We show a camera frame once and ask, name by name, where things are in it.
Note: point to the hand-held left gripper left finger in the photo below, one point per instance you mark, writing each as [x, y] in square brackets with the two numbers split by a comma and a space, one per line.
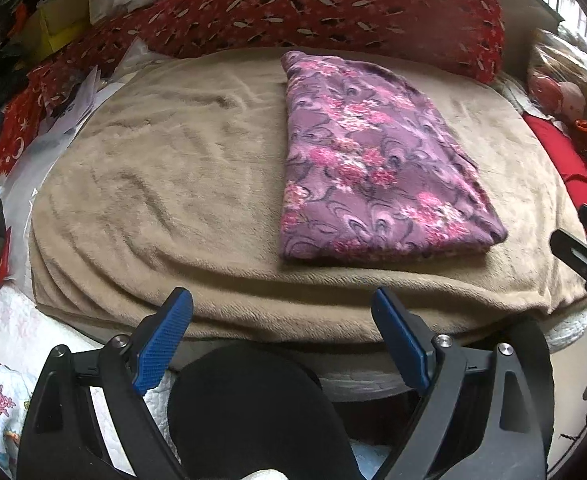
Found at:
[166, 340]

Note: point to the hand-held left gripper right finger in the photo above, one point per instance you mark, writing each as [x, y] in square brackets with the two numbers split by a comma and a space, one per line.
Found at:
[403, 340]

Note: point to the purple floral garment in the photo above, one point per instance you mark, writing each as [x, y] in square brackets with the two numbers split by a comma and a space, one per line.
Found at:
[368, 170]

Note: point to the plain red cloth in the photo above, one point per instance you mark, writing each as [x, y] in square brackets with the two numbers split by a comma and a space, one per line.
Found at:
[568, 160]

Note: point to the doll with blond hair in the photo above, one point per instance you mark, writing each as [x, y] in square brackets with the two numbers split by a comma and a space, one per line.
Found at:
[563, 95]

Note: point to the white quilted mattress cover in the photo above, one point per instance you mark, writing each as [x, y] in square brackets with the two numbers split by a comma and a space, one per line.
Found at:
[23, 330]

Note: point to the beige fleece blanket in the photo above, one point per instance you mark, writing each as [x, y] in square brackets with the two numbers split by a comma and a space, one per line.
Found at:
[148, 170]

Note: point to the red star moon cloth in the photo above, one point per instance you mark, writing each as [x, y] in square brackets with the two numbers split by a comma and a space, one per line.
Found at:
[13, 135]

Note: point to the yellow cardboard box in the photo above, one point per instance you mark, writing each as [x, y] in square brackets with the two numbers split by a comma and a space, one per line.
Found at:
[58, 25]

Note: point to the red patterned pillow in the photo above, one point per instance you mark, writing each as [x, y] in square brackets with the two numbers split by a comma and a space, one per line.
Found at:
[323, 10]

